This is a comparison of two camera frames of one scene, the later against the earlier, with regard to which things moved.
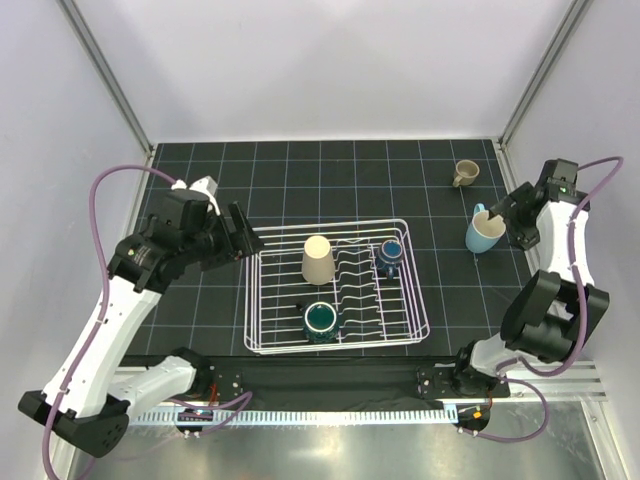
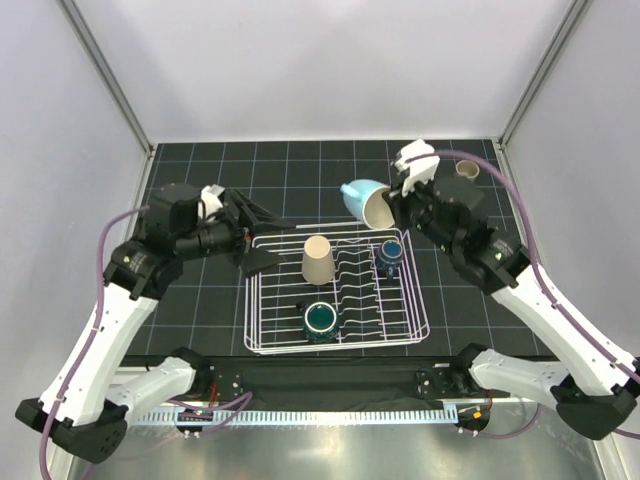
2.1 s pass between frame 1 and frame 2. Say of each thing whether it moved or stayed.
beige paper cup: stayed
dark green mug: stayed
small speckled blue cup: stayed
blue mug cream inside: moved
